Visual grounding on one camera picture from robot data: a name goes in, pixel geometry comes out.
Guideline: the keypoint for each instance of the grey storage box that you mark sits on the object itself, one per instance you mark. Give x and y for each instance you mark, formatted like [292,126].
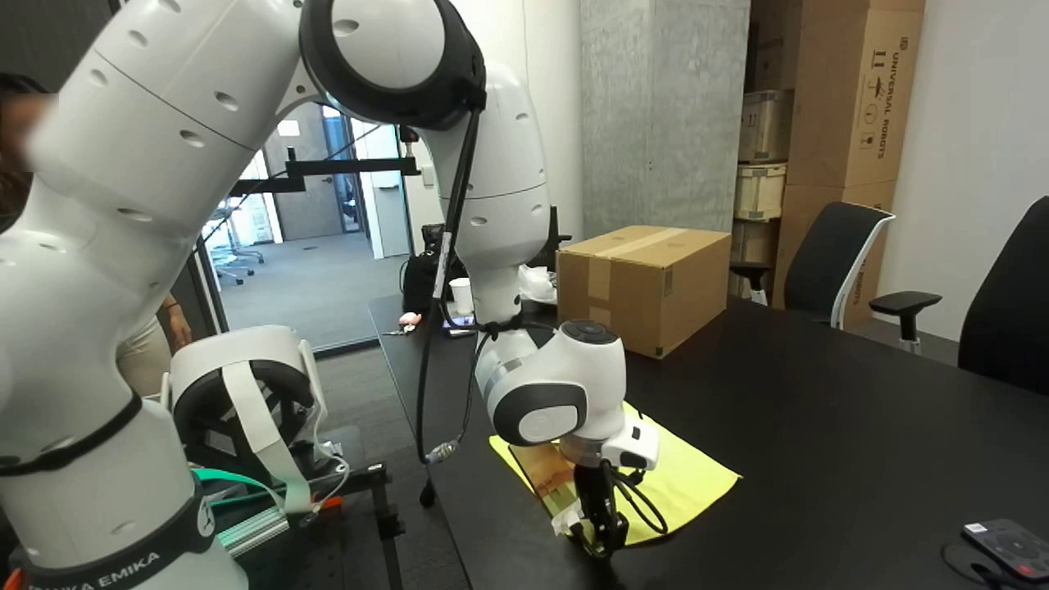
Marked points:
[764,123]

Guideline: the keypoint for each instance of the white storage box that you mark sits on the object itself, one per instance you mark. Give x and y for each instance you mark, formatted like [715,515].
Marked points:
[760,191]

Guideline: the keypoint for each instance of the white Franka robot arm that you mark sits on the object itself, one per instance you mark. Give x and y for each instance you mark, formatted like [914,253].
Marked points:
[166,175]

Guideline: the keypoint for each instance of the taped cardboard box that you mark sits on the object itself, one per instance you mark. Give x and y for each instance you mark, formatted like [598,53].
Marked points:
[643,291]

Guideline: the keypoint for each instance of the white VR headset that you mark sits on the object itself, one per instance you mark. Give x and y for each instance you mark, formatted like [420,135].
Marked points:
[255,412]

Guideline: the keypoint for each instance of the brown flat board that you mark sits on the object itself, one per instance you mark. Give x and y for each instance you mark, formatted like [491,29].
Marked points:
[540,476]

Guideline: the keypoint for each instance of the black white office chair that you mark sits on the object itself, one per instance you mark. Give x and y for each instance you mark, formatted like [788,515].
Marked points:
[835,258]

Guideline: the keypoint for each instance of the white paper cup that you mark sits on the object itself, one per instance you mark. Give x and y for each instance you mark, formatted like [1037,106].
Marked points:
[461,297]

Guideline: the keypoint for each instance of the yellow towel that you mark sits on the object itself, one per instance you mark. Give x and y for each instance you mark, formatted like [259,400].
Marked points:
[691,480]

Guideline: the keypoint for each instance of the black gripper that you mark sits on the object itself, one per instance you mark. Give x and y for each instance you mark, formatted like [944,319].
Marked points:
[598,486]

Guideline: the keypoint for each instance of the tall cardboard carton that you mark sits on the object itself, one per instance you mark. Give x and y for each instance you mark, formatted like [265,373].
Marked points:
[846,133]

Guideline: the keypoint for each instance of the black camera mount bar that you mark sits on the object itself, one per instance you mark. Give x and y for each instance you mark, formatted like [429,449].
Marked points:
[327,169]

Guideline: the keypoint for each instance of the black remote control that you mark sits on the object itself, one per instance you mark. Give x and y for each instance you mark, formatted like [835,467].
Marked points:
[1010,547]

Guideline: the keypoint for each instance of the person in background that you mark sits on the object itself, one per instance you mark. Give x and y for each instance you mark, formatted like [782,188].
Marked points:
[19,141]

